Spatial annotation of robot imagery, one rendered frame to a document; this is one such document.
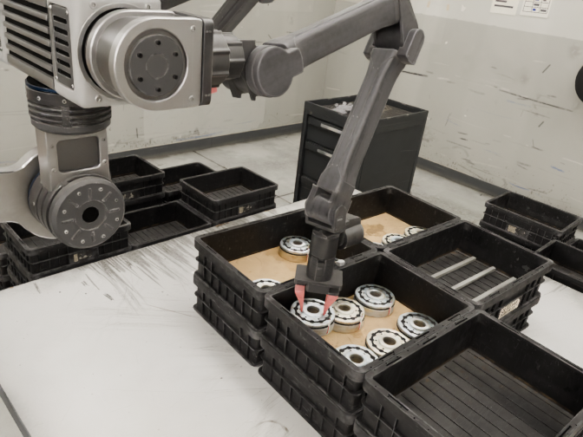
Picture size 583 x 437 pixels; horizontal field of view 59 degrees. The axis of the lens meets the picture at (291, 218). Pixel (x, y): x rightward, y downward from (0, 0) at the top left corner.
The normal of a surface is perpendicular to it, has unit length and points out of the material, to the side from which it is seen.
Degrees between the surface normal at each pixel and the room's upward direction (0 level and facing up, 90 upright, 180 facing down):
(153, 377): 0
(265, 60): 82
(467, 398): 0
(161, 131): 90
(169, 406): 0
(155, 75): 90
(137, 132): 90
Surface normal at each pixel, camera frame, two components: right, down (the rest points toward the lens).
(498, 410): 0.11, -0.89
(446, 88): -0.72, 0.23
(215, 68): 0.66, 0.55
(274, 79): 0.69, 0.26
